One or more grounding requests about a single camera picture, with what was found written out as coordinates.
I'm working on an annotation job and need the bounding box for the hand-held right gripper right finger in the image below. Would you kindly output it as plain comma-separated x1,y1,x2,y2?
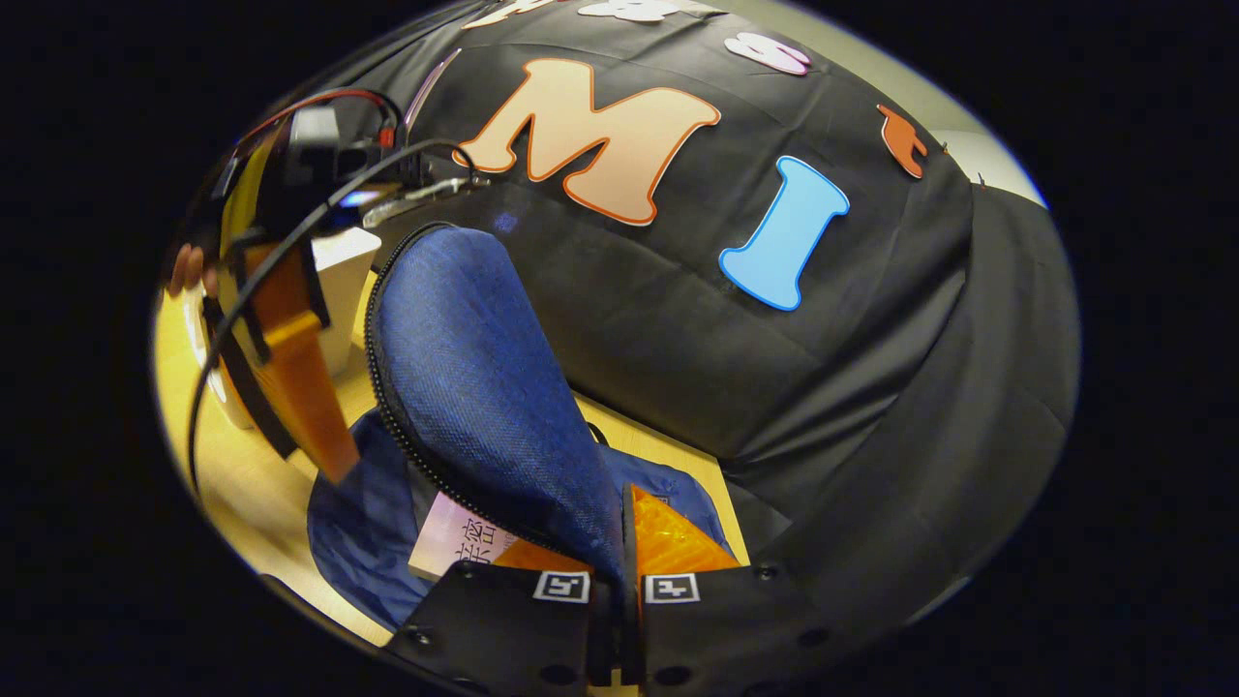
622,484,853,697

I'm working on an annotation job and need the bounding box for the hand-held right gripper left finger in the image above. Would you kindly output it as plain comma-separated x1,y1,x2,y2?
385,537,622,697

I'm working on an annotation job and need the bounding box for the pink purple book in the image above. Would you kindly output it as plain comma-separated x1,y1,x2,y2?
408,491,519,582

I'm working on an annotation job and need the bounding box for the white plastic bookshelf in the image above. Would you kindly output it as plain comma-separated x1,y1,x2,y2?
184,227,383,432

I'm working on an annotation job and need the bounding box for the blue schoolbag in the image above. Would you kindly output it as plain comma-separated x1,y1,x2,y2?
308,223,746,630

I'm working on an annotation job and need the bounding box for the black backdrop cloth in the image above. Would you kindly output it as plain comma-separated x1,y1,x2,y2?
290,0,1080,630

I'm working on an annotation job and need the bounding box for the red cable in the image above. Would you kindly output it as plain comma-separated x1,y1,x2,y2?
237,89,406,148

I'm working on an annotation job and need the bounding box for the black cable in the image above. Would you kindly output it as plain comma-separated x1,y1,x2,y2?
186,138,477,495

